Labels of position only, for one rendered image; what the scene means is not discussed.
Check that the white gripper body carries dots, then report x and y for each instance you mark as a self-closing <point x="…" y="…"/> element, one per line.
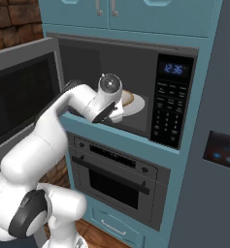
<point x="118" y="113"/>

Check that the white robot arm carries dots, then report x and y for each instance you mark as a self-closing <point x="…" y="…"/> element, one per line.
<point x="42" y="142"/>

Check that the black microwave oven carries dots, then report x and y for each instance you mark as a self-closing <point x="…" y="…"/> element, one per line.
<point x="171" y="106"/>

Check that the grey oven door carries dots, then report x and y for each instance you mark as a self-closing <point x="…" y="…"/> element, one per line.
<point x="145" y="206"/>

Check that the grey microwave door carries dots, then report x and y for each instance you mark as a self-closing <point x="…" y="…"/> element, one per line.
<point x="19" y="93"/>

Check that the teal cupboard door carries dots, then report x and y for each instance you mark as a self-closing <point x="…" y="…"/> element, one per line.
<point x="74" y="13"/>
<point x="171" y="17"/>

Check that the white round plate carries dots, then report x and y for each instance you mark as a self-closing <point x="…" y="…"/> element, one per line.
<point x="136" y="106"/>

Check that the grey built-in oven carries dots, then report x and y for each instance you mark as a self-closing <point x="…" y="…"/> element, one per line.
<point x="119" y="151"/>

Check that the dark oven knob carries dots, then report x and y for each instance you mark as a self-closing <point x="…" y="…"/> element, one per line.
<point x="145" y="169"/>
<point x="82" y="144"/>

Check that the dark grey fridge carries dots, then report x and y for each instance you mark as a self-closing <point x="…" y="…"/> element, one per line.
<point x="213" y="80"/>

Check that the teal drawer front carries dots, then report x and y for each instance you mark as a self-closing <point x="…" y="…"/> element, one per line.
<point x="97" y="218"/>

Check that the teal cabinet frame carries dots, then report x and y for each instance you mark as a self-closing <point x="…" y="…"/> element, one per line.
<point x="190" y="135"/>

